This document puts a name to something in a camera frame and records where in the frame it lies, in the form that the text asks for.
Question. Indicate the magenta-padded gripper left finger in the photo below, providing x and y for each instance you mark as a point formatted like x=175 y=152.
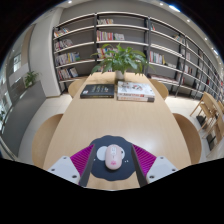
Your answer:
x=63 y=168

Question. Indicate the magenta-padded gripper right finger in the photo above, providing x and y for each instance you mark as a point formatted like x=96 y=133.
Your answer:
x=161 y=168

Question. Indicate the pink computer mouse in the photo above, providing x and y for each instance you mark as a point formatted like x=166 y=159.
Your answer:
x=113 y=156

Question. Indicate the black cartoon-eyed mouse pad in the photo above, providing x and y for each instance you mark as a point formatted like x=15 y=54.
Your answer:
x=113 y=175

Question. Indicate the round-backed wooden chair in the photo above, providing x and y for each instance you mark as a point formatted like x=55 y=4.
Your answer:
x=161 y=89
x=190 y=136
x=75 y=87
x=45 y=140

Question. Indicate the white book red lettering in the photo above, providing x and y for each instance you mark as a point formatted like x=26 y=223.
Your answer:
x=135 y=99

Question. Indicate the light wooden slatted chairs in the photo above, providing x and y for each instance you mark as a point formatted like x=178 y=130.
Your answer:
x=210 y=106

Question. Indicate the white illustrated book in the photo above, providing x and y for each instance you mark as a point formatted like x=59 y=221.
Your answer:
x=135 y=88

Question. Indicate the black book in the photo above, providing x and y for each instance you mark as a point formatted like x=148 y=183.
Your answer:
x=96 y=90

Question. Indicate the green floor plant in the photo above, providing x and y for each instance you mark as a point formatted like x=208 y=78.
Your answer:
x=30 y=78

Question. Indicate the green potted plant white pot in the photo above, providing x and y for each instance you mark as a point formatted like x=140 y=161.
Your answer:
x=120 y=60

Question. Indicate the grey bookshelf unit with books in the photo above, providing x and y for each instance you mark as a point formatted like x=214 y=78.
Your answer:
x=75 y=45

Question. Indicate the ceiling lights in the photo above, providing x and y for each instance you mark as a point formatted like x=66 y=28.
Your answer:
x=174 y=8

